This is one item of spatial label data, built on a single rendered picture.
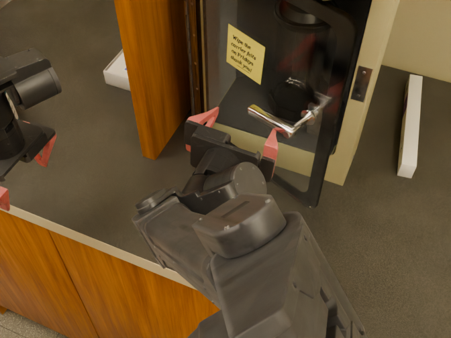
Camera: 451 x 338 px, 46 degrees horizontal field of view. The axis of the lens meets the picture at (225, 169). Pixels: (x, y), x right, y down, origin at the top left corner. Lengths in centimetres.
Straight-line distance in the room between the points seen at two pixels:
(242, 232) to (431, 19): 108
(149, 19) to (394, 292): 62
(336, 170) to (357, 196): 7
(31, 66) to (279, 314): 61
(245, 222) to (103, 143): 89
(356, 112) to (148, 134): 40
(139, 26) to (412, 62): 73
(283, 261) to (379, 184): 86
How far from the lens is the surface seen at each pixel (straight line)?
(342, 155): 100
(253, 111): 81
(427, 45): 134
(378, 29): 82
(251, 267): 26
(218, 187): 63
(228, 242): 28
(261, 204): 28
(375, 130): 119
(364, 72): 86
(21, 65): 76
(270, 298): 21
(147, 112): 99
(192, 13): 90
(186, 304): 113
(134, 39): 89
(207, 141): 75
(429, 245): 103
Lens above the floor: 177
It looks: 51 degrees down
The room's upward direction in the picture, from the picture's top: straight up
